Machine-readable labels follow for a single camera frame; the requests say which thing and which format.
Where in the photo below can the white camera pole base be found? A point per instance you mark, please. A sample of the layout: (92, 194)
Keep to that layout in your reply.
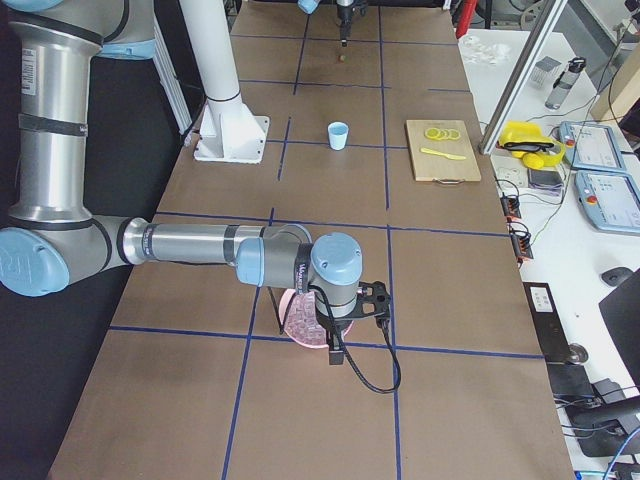
(229, 131)

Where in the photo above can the light blue cup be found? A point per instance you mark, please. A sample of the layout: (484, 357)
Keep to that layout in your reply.
(337, 135)

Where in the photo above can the clear plastic bags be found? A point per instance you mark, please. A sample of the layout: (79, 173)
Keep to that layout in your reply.
(475, 51)

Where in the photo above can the yellow plastic knife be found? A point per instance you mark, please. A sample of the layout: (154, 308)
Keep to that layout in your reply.
(449, 156)

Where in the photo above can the blue teach pendant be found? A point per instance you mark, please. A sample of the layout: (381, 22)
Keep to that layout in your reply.
(609, 200)
(591, 146)

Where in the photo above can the clear water bottle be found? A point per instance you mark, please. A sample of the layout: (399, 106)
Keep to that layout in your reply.
(565, 82)

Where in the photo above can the black computer mouse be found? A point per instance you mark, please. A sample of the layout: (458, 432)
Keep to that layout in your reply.
(616, 276)

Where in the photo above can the black monitor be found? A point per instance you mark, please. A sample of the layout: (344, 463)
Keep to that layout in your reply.
(620, 312)

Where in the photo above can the clear ice cubes pile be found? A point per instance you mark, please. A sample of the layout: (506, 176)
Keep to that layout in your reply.
(305, 320)

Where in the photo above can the yellow cloth bag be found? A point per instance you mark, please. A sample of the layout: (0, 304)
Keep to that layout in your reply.
(526, 141)

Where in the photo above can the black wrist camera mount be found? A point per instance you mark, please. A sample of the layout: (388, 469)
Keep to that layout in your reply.
(373, 300)

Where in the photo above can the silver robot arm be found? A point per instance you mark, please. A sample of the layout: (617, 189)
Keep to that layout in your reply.
(309, 6)
(127, 165)

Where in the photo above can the wooden cutting board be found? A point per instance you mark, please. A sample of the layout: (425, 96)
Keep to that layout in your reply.
(429, 168)

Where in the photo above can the aluminium frame post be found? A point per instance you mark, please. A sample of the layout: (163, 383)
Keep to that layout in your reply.
(543, 28)

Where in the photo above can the pink bowl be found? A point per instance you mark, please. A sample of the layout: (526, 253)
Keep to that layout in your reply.
(295, 335)

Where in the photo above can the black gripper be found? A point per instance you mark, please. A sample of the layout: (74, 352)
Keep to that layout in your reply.
(343, 11)
(338, 325)

